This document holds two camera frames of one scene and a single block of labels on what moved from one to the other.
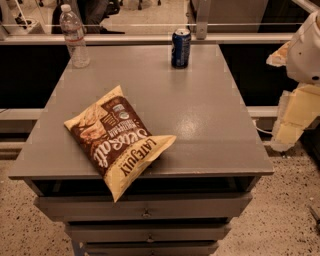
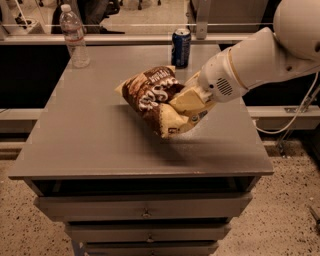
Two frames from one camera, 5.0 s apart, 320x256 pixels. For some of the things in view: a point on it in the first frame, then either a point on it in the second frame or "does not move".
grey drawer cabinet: (183, 201) does not move
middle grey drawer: (148, 233) does not move
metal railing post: (202, 16) does not move
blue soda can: (181, 46) does not move
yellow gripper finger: (296, 109) → (190, 101)
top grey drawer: (145, 208) does not move
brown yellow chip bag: (113, 142) → (152, 92)
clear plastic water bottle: (75, 32) does not move
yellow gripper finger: (278, 58) → (193, 82)
